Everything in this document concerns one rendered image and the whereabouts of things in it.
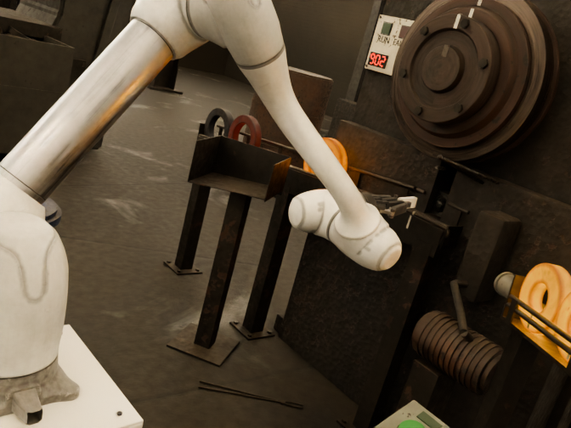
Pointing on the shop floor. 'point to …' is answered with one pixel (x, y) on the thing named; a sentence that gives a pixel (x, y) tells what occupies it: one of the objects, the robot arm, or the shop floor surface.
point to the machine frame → (536, 190)
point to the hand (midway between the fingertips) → (406, 202)
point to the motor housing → (447, 363)
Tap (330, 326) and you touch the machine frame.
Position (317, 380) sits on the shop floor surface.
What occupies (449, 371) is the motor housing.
